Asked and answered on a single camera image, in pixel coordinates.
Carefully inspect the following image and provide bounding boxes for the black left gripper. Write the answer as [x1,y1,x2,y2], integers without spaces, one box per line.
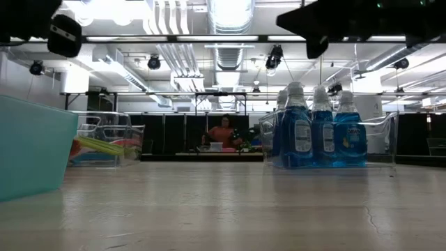
[0,0,83,59]

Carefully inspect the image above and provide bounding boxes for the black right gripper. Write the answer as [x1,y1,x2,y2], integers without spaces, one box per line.
[276,0,384,60]

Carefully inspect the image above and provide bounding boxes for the blue dish soap bottle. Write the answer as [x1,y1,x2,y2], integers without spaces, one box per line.
[333,89,369,168]
[271,89,290,167]
[311,85,336,168]
[279,81,314,169]

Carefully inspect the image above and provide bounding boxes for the yellow-green dish brush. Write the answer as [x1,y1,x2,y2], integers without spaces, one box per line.
[74,135,126,157]
[120,146,140,161]

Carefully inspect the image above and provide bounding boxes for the black ceiling spotlight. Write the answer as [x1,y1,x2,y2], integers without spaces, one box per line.
[264,44,285,70]
[29,59,45,76]
[327,82,344,97]
[146,54,162,70]
[392,57,410,70]

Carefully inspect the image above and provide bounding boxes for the black overhead crossbar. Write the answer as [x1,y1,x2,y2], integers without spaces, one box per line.
[0,33,446,45]

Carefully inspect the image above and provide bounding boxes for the black truss stand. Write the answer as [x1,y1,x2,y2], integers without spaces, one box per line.
[194,91,248,116]

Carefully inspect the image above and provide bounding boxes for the clear plastic bin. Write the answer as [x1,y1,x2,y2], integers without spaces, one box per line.
[68,110,146,168]
[259,110,399,170]

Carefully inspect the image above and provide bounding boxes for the green potted plant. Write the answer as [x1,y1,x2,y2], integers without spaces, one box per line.
[230,127,261,153]

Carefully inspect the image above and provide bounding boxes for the teal plastic bin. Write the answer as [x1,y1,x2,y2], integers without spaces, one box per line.
[0,94,79,203]

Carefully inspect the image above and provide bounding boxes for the person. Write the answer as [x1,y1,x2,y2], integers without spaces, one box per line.
[201,114,244,149]

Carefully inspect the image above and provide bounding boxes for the silver round ceiling duct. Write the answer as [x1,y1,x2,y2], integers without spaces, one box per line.
[206,0,256,73]

